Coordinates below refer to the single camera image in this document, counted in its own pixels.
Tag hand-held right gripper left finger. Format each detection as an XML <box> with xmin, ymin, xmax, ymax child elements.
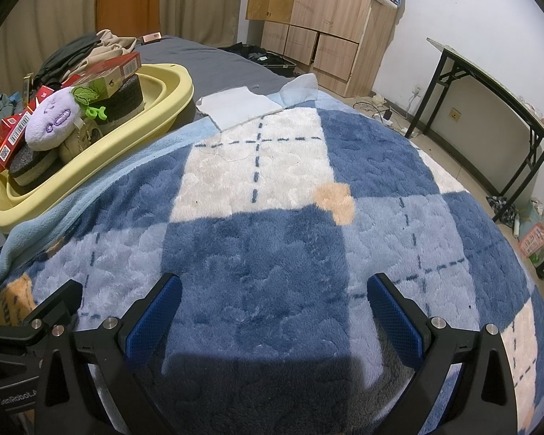
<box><xmin>40</xmin><ymin>273</ymin><xmax>183</xmax><ymax>435</ymax></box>

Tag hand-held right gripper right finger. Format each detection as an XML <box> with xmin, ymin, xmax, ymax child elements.
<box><xmin>366</xmin><ymin>273</ymin><xmax>533</xmax><ymax>435</ymax></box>

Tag red and white box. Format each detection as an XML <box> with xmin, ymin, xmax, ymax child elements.
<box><xmin>0</xmin><ymin>111</ymin><xmax>32</xmax><ymax>148</ymax></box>

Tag purple plush toy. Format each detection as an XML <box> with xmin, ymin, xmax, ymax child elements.
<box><xmin>24</xmin><ymin>85</ymin><xmax>100</xmax><ymax>152</ymax></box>

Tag olive green box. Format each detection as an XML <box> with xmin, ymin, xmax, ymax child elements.
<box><xmin>71</xmin><ymin>70</ymin><xmax>126</xmax><ymax>99</ymax></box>

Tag yellow plastic basin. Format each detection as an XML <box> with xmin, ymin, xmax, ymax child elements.
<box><xmin>0</xmin><ymin>63</ymin><xmax>195</xmax><ymax>235</ymax></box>

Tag red box with gold stripe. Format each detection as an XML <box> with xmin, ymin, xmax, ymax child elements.
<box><xmin>82</xmin><ymin>52</ymin><xmax>143</xmax><ymax>88</ymax></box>

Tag black round sponge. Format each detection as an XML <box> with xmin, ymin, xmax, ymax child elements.
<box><xmin>8</xmin><ymin>144</ymin><xmax>61</xmax><ymax>190</ymax></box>
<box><xmin>97</xmin><ymin>75</ymin><xmax>146</xmax><ymax>124</ymax></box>

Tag blue checkered fleece blanket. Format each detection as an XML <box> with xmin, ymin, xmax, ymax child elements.
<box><xmin>0</xmin><ymin>99</ymin><xmax>544</xmax><ymax>435</ymax></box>

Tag black floor bag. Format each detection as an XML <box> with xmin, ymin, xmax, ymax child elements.
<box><xmin>486</xmin><ymin>194</ymin><xmax>518</xmax><ymax>226</ymax></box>

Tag dark green clothing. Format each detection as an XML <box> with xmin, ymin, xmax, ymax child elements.
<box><xmin>35</xmin><ymin>33</ymin><xmax>104</xmax><ymax>85</ymax></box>

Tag white cloth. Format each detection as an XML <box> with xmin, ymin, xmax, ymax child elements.
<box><xmin>195</xmin><ymin>85</ymin><xmax>285</xmax><ymax>133</ymax></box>

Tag beige clothing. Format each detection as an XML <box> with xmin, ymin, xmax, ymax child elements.
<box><xmin>82</xmin><ymin>28</ymin><xmax>140</xmax><ymax>69</ymax></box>

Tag black folding table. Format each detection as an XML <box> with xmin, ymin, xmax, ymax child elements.
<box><xmin>405</xmin><ymin>36</ymin><xmax>544</xmax><ymax>224</ymax></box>

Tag grey bed sheet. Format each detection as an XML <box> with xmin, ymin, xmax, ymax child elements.
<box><xmin>133</xmin><ymin>35</ymin><xmax>302</xmax><ymax>139</ymax></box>

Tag black open suitcase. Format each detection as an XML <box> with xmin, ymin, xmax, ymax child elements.
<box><xmin>218</xmin><ymin>42</ymin><xmax>298</xmax><ymax>79</ymax></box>

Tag wooden wardrobe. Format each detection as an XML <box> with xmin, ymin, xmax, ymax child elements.
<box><xmin>245</xmin><ymin>0</ymin><xmax>400</xmax><ymax>99</ymax></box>

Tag beige curtain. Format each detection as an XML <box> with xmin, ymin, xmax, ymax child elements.
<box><xmin>0</xmin><ymin>0</ymin><xmax>251</xmax><ymax>80</ymax></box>

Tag floor cables and power strip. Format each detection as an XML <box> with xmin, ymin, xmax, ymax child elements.
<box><xmin>353</xmin><ymin>94</ymin><xmax>411</xmax><ymax>134</ymax></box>

